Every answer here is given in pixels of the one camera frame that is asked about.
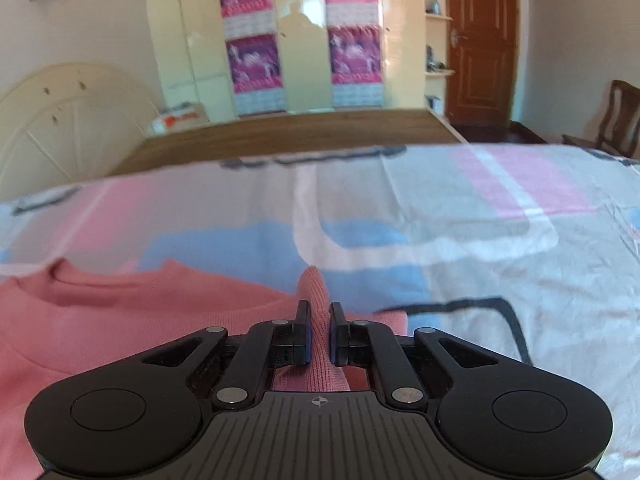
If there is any cream wardrobe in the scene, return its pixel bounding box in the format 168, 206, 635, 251
142, 0, 453, 121

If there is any patterned bed sheet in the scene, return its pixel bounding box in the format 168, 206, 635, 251
0, 142, 640, 480

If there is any brown wooden door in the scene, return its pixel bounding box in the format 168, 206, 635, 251
445, 0, 521, 143

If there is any brown wooden bed board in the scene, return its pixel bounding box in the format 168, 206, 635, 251
107, 107, 468, 178

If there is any cream round headboard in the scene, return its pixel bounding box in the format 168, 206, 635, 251
0, 62, 163, 203

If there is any brown wooden chair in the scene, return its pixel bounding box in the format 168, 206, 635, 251
561, 80, 640, 161

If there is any cream corner shelf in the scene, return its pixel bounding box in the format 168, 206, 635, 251
422, 0, 456, 116

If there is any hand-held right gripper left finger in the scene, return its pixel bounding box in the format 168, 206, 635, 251
141, 300, 313, 409

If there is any pink sweater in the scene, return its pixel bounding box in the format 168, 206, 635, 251
0, 257, 408, 480

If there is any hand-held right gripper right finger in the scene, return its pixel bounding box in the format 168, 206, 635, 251
327, 301, 501, 407

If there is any white cardboard box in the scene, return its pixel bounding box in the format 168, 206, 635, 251
150, 102, 208, 133

